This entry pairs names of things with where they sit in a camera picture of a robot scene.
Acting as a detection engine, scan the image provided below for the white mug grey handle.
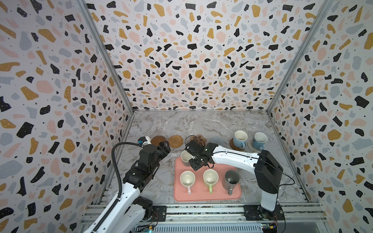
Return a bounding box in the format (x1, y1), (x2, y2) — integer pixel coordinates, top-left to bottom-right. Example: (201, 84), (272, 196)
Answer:
(180, 150), (193, 167)

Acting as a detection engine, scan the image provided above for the grey blue round coaster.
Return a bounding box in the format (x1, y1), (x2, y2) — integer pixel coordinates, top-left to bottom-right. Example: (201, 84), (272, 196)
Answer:
(209, 136), (225, 146)

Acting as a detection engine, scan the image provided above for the white mug pink handle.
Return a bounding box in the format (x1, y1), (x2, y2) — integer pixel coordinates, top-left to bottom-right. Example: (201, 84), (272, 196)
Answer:
(180, 171), (196, 195)

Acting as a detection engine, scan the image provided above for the woven tan round coaster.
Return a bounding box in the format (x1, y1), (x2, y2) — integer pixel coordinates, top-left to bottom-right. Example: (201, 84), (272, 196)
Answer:
(168, 135), (184, 149)

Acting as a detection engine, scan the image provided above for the dark brown round coaster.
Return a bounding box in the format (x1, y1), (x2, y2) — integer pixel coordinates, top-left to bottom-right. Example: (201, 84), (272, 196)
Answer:
(229, 138), (246, 151)
(151, 136), (167, 146)

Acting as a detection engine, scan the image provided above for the white mug blue handle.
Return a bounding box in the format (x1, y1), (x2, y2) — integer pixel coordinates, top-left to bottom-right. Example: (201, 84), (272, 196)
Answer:
(233, 130), (248, 150)

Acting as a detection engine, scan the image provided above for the clear patterned round coaster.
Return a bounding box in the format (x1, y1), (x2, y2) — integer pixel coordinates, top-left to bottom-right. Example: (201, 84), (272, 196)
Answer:
(247, 142), (261, 153)

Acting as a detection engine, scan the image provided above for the light blue mug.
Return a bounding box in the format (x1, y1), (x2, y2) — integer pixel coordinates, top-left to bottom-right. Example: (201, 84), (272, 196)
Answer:
(251, 132), (268, 151)

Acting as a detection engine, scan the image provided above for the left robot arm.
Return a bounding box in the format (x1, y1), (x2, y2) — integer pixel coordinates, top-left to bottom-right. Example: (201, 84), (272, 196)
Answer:
(85, 137), (171, 233)

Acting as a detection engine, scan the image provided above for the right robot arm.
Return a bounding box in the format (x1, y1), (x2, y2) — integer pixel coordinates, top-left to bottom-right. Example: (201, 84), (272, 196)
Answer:
(185, 141), (283, 213)

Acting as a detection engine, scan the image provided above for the brown paw print coaster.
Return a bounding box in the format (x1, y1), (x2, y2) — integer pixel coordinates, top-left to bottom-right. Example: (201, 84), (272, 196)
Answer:
(190, 135), (207, 146)

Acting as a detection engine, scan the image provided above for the grey metal mug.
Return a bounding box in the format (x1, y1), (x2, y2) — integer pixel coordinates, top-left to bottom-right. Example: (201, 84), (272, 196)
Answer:
(222, 170), (240, 196)

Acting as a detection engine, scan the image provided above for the white mug green handle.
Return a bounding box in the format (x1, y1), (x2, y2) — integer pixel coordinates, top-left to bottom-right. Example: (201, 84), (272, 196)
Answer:
(203, 169), (219, 194)

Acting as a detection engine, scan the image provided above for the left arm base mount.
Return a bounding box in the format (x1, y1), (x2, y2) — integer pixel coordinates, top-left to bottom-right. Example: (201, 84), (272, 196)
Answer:
(142, 205), (167, 222)

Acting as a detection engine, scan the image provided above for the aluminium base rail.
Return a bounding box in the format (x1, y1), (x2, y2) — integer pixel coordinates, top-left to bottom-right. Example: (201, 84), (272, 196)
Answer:
(80, 202), (330, 233)

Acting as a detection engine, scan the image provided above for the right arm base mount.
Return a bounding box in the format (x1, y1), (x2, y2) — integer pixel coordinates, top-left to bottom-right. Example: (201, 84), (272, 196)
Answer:
(243, 203), (285, 221)

